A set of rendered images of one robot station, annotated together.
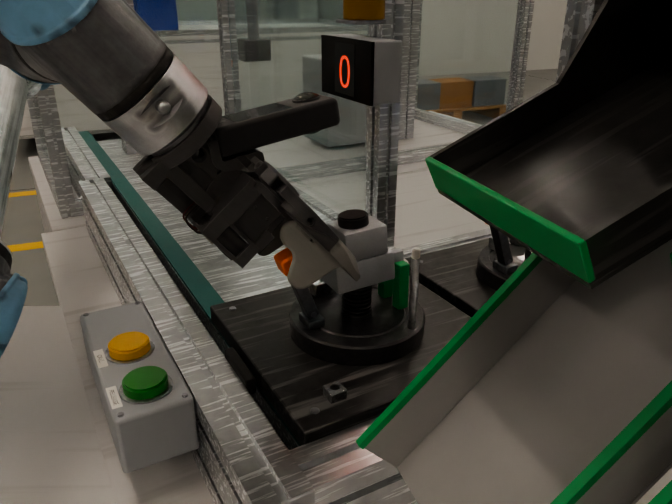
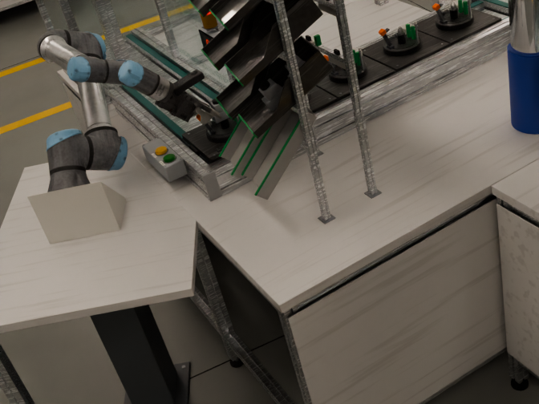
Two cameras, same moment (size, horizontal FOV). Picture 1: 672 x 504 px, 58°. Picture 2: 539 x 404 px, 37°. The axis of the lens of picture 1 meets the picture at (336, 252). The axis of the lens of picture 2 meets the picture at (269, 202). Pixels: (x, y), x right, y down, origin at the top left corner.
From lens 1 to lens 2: 211 cm
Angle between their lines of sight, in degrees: 12
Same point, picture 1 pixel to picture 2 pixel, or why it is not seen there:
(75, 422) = (148, 178)
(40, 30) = (134, 83)
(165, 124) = (162, 94)
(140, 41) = (153, 78)
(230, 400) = (192, 157)
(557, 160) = (237, 94)
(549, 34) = not seen: outside the picture
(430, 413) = (233, 147)
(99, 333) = (150, 149)
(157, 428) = (175, 168)
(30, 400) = (131, 175)
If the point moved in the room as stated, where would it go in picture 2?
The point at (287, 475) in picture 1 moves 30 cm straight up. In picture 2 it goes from (208, 169) to (182, 86)
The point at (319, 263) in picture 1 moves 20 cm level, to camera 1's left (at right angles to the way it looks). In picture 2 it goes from (208, 116) to (149, 128)
